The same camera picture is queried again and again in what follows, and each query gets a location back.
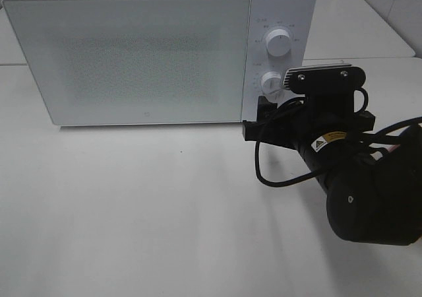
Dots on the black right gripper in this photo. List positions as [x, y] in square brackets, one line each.
[302, 119]

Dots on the white microwave door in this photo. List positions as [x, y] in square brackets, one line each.
[122, 62]

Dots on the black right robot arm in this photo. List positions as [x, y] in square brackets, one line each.
[371, 179]

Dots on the lower white timer knob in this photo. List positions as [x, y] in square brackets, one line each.
[272, 86]

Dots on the upper white power knob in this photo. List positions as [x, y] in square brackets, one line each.
[278, 42]

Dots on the white microwave oven body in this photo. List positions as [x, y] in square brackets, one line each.
[139, 62]

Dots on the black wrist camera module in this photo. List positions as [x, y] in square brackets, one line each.
[332, 88]

